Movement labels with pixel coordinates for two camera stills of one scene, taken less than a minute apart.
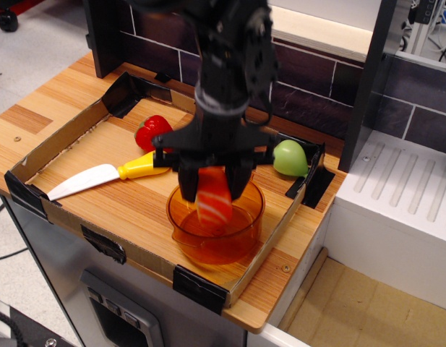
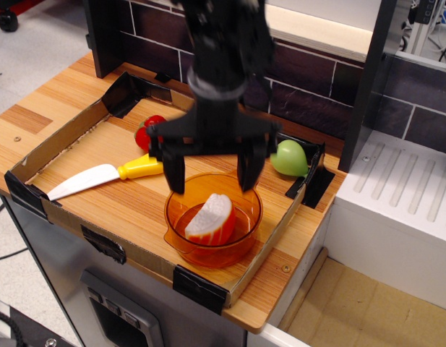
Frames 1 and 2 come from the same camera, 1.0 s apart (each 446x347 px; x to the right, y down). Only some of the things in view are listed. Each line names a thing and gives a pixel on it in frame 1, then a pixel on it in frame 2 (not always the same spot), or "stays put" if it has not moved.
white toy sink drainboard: (392, 218) stays put
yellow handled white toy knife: (144, 165) stays put
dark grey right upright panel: (382, 37) stays put
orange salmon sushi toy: (214, 197) → (215, 223)
